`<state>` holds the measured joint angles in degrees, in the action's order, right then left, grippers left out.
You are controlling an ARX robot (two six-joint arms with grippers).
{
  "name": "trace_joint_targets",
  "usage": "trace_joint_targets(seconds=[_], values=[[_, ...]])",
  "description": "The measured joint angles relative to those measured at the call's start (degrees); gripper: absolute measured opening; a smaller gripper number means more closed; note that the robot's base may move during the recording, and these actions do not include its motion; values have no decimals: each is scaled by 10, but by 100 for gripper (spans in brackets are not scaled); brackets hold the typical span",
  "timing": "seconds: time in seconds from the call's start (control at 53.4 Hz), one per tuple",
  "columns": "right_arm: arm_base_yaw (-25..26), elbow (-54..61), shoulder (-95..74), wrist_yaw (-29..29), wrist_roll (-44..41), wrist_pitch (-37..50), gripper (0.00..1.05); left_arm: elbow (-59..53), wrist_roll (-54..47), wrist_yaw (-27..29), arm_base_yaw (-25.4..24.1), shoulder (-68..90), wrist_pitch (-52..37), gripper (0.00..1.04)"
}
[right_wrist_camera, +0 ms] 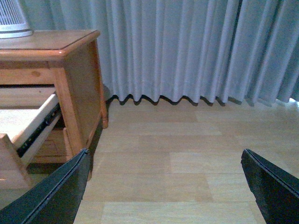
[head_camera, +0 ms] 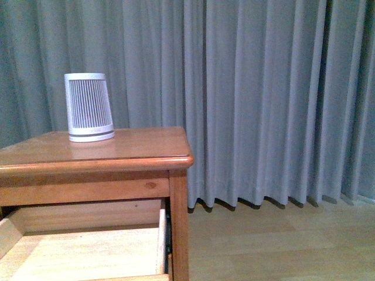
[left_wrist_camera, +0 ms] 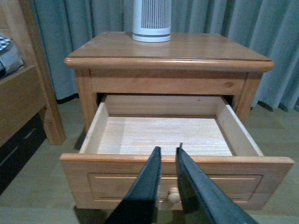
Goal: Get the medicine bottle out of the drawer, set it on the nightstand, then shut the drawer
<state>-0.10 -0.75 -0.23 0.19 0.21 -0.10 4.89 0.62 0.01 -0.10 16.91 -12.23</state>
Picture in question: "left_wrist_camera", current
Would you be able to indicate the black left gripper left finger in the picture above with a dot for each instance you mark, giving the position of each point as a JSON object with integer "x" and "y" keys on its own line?
{"x": 139, "y": 204}

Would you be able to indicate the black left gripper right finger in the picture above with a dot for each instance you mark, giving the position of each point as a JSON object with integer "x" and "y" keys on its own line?
{"x": 202, "y": 200}

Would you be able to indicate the wooden drawer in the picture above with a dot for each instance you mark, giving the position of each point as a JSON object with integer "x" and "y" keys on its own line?
{"x": 126, "y": 129}

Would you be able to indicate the wooden nightstand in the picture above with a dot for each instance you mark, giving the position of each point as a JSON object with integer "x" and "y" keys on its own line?
{"x": 188, "y": 64}

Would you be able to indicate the white cylindrical air purifier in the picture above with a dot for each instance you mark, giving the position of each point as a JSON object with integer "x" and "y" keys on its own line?
{"x": 152, "y": 20}

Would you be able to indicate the light blue mattress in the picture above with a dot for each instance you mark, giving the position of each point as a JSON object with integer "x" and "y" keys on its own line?
{"x": 10, "y": 60}

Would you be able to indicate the black white checkered sheet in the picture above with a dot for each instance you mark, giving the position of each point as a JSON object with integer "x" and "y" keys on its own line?
{"x": 4, "y": 43}

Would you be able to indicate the wooden bed frame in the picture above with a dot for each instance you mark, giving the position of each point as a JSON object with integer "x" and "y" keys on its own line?
{"x": 28, "y": 91}

